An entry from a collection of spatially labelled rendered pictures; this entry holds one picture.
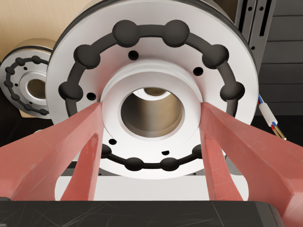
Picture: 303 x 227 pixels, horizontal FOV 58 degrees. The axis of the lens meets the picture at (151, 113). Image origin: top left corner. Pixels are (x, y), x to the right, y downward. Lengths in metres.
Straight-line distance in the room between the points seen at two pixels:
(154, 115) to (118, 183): 0.59
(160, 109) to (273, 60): 0.26
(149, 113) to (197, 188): 0.61
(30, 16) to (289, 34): 0.31
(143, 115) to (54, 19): 0.23
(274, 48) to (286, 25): 0.03
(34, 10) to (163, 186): 0.53
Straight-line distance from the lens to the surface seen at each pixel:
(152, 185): 0.73
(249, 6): 0.24
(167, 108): 0.15
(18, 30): 0.38
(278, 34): 0.38
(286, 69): 0.40
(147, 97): 0.34
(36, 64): 0.36
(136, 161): 0.16
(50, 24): 0.36
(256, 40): 0.25
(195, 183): 0.73
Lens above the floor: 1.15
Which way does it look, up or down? 53 degrees down
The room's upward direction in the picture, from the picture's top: 179 degrees counter-clockwise
